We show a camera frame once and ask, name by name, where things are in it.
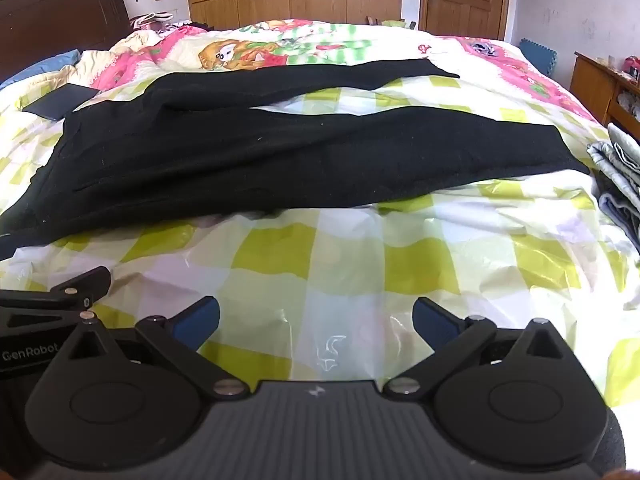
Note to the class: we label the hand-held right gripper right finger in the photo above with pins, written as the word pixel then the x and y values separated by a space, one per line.
pixel 434 322

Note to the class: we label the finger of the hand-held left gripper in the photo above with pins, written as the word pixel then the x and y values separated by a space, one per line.
pixel 85 282

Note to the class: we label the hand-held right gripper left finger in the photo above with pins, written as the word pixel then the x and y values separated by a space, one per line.
pixel 200 321

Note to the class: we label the black pants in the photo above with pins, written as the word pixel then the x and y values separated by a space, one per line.
pixel 260 160

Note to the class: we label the green white checked sheet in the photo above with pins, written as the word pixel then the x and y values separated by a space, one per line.
pixel 350 270

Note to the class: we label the blue grey folded garment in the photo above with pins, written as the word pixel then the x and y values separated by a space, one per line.
pixel 622 217

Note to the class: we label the blue pillow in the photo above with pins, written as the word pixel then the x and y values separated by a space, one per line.
pixel 35 67

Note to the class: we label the dark grey knit garment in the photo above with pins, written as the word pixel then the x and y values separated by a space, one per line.
pixel 620 189

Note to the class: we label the pale green folded garment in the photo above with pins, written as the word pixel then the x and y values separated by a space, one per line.
pixel 617 152

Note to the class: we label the dark wooden headboard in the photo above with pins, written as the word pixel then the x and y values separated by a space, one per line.
pixel 55 20

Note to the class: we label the pile of bags and clothes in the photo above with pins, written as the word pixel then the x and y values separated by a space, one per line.
pixel 155 21

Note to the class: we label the cartoon printed quilt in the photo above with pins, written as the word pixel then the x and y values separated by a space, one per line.
pixel 240 50

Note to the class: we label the blue foam mat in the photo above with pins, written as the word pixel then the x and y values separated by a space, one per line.
pixel 537 57

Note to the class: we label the wooden side cabinet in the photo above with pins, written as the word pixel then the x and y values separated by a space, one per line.
pixel 592 85

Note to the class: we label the green box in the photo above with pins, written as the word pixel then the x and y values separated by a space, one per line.
pixel 392 23

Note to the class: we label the small wooden chair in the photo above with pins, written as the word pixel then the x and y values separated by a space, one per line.
pixel 372 20

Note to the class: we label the pink bag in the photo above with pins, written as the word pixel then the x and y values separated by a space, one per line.
pixel 632 66

